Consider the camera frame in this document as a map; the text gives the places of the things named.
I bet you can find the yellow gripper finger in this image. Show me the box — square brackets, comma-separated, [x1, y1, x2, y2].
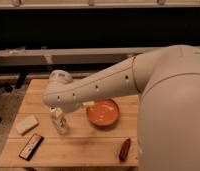
[82, 101, 95, 108]

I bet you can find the clear plastic bottle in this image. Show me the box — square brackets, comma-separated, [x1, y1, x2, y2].
[50, 107, 68, 135]

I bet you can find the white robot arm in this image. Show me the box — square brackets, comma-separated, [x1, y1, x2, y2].
[43, 45, 200, 171]

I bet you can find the orange bowl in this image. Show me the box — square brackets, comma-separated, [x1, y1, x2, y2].
[86, 99, 119, 127]

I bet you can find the dark red snack bar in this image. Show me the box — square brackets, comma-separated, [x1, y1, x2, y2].
[119, 138, 131, 162]

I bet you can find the white sponge block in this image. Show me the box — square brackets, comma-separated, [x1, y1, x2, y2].
[16, 115, 39, 135]

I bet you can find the red black rectangular case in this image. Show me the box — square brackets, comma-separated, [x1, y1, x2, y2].
[19, 134, 44, 161]

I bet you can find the wooden table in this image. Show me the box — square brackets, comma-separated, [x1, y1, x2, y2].
[0, 79, 139, 168]

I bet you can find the grey metal rail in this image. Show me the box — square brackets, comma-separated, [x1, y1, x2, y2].
[0, 46, 200, 67]

